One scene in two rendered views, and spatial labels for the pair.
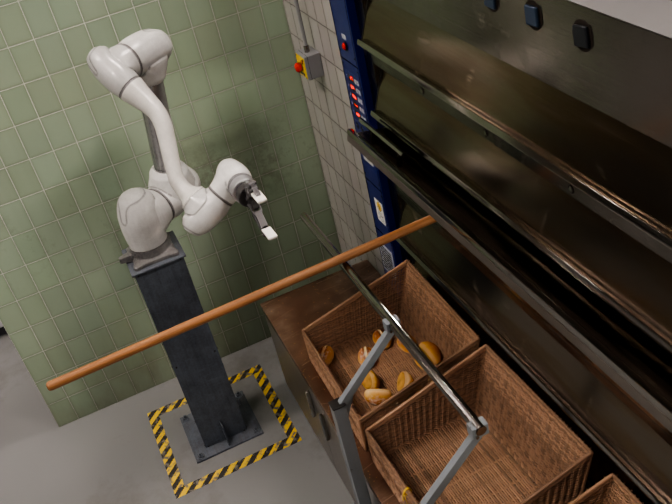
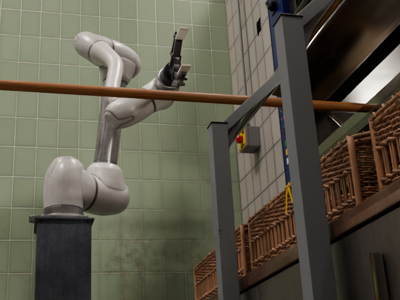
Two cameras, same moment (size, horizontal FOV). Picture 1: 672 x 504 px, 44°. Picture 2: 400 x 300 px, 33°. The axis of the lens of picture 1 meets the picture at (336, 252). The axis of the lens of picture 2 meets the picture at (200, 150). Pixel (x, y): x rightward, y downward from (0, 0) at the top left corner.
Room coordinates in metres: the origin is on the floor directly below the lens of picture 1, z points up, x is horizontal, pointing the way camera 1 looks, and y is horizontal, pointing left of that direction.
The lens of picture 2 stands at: (0.32, 0.14, 0.32)
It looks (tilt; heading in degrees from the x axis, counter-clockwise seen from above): 21 degrees up; 0
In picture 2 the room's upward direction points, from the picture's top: 3 degrees counter-clockwise
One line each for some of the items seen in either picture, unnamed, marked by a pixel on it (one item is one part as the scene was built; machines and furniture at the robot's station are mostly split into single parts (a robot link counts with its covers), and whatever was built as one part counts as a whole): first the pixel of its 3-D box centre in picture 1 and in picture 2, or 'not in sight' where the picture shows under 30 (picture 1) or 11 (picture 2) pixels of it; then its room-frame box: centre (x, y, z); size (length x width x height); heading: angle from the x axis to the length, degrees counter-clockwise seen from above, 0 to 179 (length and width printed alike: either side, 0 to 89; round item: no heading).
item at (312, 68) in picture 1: (309, 63); (249, 139); (3.22, -0.07, 1.46); 0.10 x 0.07 x 0.10; 15
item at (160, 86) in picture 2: (243, 188); (169, 80); (2.44, 0.25, 1.40); 0.09 x 0.06 x 0.09; 106
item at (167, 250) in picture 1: (145, 248); (58, 217); (2.83, 0.72, 1.03); 0.22 x 0.18 x 0.06; 106
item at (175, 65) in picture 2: (250, 198); (174, 70); (2.37, 0.23, 1.40); 0.09 x 0.07 x 0.08; 16
